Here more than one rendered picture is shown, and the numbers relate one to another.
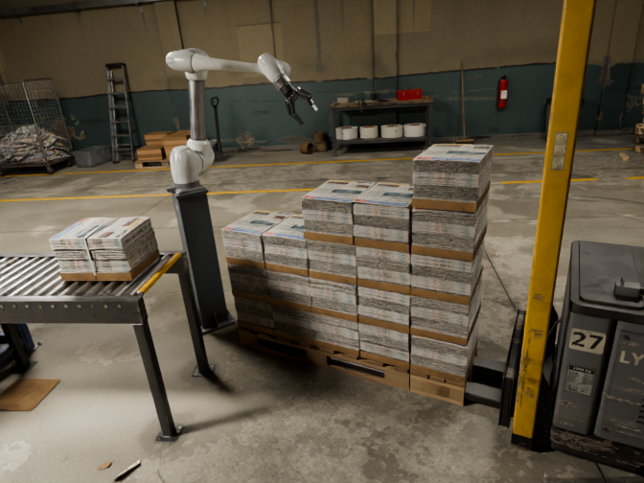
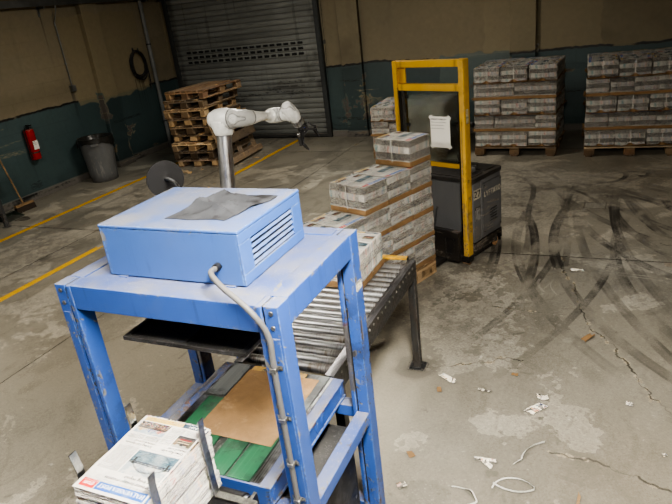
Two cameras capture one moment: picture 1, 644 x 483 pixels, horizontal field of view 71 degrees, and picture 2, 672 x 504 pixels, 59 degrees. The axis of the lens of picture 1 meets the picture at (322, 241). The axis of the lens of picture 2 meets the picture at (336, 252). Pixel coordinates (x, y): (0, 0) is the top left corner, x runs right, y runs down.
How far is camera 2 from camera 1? 4.57 m
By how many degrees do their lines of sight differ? 66
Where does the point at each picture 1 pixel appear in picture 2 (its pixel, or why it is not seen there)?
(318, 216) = (371, 195)
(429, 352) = (422, 250)
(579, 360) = (476, 204)
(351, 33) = not seen: outside the picture
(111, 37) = not seen: outside the picture
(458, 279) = (428, 198)
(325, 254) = (375, 220)
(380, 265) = (400, 210)
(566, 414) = (476, 233)
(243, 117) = not seen: outside the picture
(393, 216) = (403, 176)
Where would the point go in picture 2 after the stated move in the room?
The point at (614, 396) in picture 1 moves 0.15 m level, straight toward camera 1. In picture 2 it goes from (485, 213) to (497, 216)
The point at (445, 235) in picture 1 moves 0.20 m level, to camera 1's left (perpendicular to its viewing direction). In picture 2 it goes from (422, 176) to (419, 183)
